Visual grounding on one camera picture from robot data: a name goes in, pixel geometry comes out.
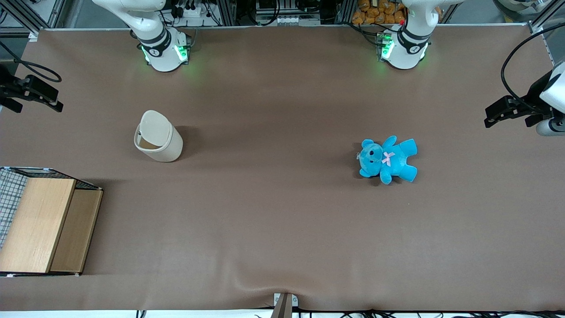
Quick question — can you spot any orange snack bag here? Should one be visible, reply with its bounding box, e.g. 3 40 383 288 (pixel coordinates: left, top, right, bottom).
352 0 407 26

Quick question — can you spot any wooden shelf with wire frame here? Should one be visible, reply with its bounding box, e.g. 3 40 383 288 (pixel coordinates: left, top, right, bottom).
0 167 104 278

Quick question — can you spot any white terminal block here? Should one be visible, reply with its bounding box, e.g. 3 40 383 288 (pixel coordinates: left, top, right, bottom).
273 15 321 27

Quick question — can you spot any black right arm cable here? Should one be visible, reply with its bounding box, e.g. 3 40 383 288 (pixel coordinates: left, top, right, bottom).
0 41 62 83

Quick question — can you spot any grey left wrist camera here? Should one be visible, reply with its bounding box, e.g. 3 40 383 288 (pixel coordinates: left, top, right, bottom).
535 117 565 137

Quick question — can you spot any beige lidded trash can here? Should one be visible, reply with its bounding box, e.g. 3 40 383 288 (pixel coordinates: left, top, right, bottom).
134 110 184 163

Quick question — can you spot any white power strip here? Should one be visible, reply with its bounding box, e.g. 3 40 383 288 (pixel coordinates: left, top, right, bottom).
166 0 215 19

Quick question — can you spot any aluminium frame profile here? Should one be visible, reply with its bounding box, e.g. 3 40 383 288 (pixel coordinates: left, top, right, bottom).
527 0 565 35
0 0 67 39

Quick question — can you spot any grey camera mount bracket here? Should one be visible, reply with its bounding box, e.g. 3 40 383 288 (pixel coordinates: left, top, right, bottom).
273 292 299 318

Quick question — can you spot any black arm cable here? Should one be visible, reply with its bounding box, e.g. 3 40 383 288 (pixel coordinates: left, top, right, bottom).
501 23 565 111
0 41 62 83

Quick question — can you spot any brown table mat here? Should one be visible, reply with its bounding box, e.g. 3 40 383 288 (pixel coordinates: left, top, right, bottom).
0 24 565 312

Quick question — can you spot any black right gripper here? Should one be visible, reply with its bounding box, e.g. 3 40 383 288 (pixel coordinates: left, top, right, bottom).
0 75 63 114

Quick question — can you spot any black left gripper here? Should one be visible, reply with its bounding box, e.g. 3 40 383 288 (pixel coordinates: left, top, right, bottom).
484 95 553 129

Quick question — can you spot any blue teddy bear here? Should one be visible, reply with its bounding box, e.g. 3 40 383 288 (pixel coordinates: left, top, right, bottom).
357 135 418 185

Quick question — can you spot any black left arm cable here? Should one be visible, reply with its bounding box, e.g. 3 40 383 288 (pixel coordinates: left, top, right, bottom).
501 23 565 111

